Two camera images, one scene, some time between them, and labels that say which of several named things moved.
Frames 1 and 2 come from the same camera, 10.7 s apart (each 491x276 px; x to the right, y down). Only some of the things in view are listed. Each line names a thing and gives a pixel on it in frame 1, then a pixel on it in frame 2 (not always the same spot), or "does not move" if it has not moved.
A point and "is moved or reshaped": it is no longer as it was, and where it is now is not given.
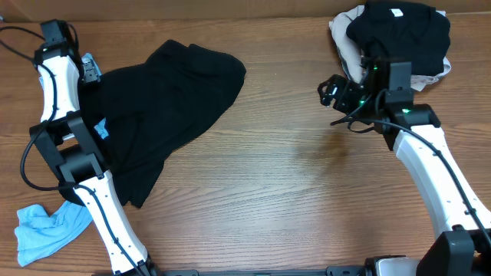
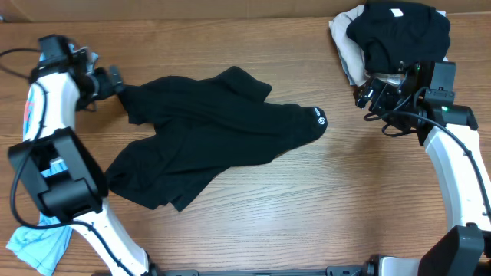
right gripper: x=333 y=86 -> x=383 y=92
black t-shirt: x=145 y=111 is moved or reshaped
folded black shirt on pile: x=407 y=32 does not move
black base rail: x=341 y=271 does not move
